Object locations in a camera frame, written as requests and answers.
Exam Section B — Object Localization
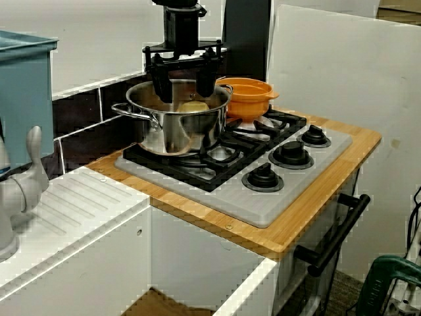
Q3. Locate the grey toy faucet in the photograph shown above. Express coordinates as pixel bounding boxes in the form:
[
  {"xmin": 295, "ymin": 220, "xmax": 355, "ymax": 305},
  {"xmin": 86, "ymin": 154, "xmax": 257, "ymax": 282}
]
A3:
[{"xmin": 0, "ymin": 124, "xmax": 51, "ymax": 263}]

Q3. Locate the yellow round food item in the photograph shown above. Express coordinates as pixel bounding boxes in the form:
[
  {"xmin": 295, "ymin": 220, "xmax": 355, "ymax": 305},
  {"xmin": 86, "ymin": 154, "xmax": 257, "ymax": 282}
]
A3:
[{"xmin": 177, "ymin": 100, "xmax": 211, "ymax": 113}]

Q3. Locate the black cable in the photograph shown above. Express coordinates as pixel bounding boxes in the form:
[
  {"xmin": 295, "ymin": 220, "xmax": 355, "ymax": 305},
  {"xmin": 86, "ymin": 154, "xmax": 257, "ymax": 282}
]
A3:
[{"xmin": 406, "ymin": 186, "xmax": 421, "ymax": 254}]

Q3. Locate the grey stove plate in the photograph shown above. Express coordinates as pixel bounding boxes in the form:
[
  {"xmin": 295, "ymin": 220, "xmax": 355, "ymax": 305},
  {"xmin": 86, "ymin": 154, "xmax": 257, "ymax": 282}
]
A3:
[{"xmin": 114, "ymin": 126, "xmax": 353, "ymax": 228}]

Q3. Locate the black stove knob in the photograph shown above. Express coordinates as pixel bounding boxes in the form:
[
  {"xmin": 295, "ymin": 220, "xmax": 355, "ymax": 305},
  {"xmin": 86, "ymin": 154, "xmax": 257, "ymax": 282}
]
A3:
[
  {"xmin": 295, "ymin": 124, "xmax": 332, "ymax": 148},
  {"xmin": 241, "ymin": 163, "xmax": 284, "ymax": 192},
  {"xmin": 268, "ymin": 141, "xmax": 315, "ymax": 171}
]

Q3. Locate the white oven front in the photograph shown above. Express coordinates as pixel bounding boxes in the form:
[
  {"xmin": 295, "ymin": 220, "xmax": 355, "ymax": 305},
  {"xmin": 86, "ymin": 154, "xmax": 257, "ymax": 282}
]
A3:
[{"xmin": 276, "ymin": 164, "xmax": 362, "ymax": 316}]

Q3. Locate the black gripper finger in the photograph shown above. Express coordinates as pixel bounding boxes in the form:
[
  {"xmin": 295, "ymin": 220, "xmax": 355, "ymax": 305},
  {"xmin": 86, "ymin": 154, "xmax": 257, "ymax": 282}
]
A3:
[
  {"xmin": 195, "ymin": 61, "xmax": 218, "ymax": 99},
  {"xmin": 150, "ymin": 63, "xmax": 174, "ymax": 103}
]

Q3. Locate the brown cardboard box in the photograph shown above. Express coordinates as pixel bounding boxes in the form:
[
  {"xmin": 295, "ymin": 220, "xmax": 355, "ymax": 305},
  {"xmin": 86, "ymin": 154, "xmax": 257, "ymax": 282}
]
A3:
[{"xmin": 376, "ymin": 0, "xmax": 421, "ymax": 26}]

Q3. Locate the stainless steel pot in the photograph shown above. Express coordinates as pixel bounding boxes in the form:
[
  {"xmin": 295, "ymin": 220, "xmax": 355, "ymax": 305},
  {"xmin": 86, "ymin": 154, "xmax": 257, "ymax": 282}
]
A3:
[{"xmin": 111, "ymin": 78, "xmax": 234, "ymax": 157}]

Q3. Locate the white sink unit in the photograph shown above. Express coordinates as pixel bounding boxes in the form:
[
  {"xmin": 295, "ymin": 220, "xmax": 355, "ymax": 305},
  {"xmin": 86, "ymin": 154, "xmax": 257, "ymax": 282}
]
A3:
[{"xmin": 0, "ymin": 165, "xmax": 281, "ymax": 316}]

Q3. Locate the wooden countertop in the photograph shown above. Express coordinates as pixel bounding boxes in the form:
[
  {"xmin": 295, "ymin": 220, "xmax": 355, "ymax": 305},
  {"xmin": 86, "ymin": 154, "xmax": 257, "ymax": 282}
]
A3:
[{"xmin": 87, "ymin": 110, "xmax": 382, "ymax": 254}]

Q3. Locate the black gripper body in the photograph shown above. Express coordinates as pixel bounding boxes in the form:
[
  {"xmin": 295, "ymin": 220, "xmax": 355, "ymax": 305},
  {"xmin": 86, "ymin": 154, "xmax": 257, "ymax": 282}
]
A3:
[{"xmin": 142, "ymin": 6, "xmax": 224, "ymax": 72}]

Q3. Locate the white foam board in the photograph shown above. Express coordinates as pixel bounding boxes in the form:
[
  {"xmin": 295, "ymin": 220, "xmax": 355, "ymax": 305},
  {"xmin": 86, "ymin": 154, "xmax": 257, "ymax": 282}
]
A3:
[{"xmin": 266, "ymin": 5, "xmax": 421, "ymax": 287}]

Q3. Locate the teal box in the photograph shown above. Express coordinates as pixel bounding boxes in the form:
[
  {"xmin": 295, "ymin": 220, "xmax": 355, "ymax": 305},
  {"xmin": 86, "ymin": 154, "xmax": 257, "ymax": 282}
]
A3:
[{"xmin": 0, "ymin": 30, "xmax": 59, "ymax": 167}]

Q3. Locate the green clamp tool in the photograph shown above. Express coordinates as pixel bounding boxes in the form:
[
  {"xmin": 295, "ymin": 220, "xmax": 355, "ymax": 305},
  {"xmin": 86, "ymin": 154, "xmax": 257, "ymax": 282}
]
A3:
[{"xmin": 357, "ymin": 255, "xmax": 421, "ymax": 316}]

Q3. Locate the dark tile backsplash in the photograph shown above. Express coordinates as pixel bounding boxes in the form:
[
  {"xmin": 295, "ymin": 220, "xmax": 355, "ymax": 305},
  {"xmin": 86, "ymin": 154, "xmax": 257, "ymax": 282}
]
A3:
[{"xmin": 51, "ymin": 47, "xmax": 231, "ymax": 175}]

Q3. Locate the orange plastic bowl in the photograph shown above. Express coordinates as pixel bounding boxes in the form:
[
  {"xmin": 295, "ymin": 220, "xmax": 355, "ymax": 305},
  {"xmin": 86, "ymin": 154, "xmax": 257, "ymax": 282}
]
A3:
[{"xmin": 215, "ymin": 77, "xmax": 280, "ymax": 121}]

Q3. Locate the dark upright panel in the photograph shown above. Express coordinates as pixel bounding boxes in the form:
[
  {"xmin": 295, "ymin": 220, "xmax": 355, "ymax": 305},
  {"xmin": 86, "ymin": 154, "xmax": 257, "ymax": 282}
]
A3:
[{"xmin": 220, "ymin": 0, "xmax": 274, "ymax": 82}]

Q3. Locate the black oven door handle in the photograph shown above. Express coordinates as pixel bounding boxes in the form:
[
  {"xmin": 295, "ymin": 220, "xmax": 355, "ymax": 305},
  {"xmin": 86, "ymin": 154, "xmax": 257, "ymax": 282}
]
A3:
[{"xmin": 293, "ymin": 193, "xmax": 372, "ymax": 278}]

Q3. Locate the black burner grate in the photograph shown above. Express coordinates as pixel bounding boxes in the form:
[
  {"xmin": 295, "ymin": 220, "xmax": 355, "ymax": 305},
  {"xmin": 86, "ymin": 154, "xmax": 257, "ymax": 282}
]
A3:
[
  {"xmin": 226, "ymin": 107, "xmax": 309, "ymax": 145},
  {"xmin": 123, "ymin": 130, "xmax": 268, "ymax": 194}
]

